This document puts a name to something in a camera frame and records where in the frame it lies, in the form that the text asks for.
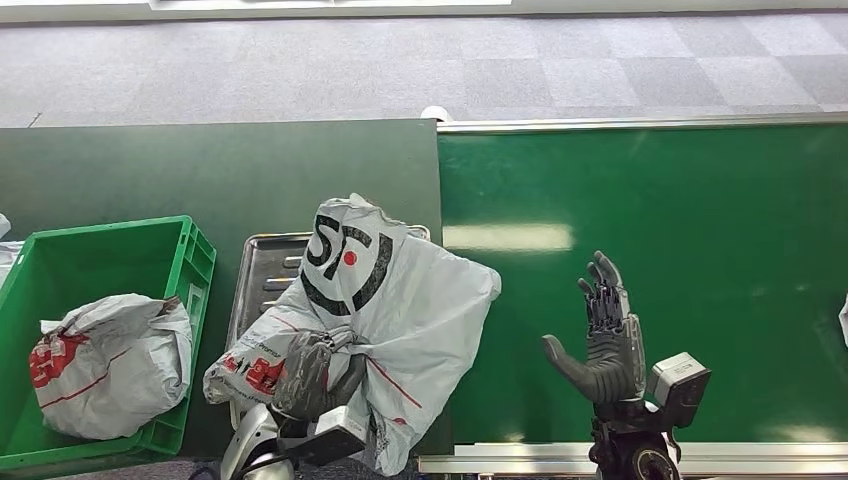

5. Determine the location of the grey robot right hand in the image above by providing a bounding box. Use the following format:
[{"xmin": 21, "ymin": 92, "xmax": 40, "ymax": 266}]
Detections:
[{"xmin": 541, "ymin": 250, "xmax": 648, "ymax": 407}]

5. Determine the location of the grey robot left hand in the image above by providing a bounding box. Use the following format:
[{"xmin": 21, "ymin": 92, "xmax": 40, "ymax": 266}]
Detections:
[{"xmin": 270, "ymin": 327, "xmax": 370, "ymax": 423}]

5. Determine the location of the grey courier bag black logo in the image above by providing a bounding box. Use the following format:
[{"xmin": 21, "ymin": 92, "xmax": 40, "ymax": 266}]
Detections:
[{"xmin": 201, "ymin": 192, "xmax": 503, "ymax": 479}]

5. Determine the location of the green conveyor belt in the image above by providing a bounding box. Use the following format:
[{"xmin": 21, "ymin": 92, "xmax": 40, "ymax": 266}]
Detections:
[{"xmin": 437, "ymin": 123, "xmax": 848, "ymax": 446}]

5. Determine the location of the electronic scale with steel tray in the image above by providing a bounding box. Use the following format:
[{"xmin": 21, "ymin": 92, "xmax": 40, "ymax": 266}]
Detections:
[{"xmin": 224, "ymin": 224, "xmax": 433, "ymax": 429}]

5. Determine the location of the crumpled grey red-print courier bag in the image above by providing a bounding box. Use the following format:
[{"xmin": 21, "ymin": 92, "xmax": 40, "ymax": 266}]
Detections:
[{"xmin": 27, "ymin": 294, "xmax": 195, "ymax": 443}]

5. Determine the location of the dark green table board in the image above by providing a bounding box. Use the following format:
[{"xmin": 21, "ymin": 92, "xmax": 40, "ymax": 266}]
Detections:
[{"xmin": 0, "ymin": 118, "xmax": 456, "ymax": 460}]

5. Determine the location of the green plastic crate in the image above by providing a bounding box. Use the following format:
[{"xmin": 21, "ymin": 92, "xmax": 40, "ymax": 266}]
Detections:
[{"xmin": 0, "ymin": 215, "xmax": 218, "ymax": 473}]

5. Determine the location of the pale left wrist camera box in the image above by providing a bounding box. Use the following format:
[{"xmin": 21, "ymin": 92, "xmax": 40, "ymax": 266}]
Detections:
[{"xmin": 283, "ymin": 404, "xmax": 370, "ymax": 469}]

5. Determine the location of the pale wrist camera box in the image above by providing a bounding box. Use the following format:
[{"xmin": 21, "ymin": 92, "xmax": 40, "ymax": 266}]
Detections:
[
  {"xmin": 283, "ymin": 404, "xmax": 370, "ymax": 469},
  {"xmin": 647, "ymin": 351, "xmax": 713, "ymax": 432}
]

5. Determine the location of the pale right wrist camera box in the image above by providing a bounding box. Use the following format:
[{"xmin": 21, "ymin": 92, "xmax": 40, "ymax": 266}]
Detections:
[{"xmin": 647, "ymin": 351, "xmax": 713, "ymax": 432}]

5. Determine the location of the wide silver conveyor side rail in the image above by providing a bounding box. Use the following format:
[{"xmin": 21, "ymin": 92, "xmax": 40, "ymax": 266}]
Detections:
[{"xmin": 418, "ymin": 442, "xmax": 848, "ymax": 478}]

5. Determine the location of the thin silver conveyor side rail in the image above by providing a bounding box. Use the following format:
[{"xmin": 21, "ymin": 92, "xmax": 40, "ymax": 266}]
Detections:
[{"xmin": 437, "ymin": 111, "xmax": 848, "ymax": 134}]

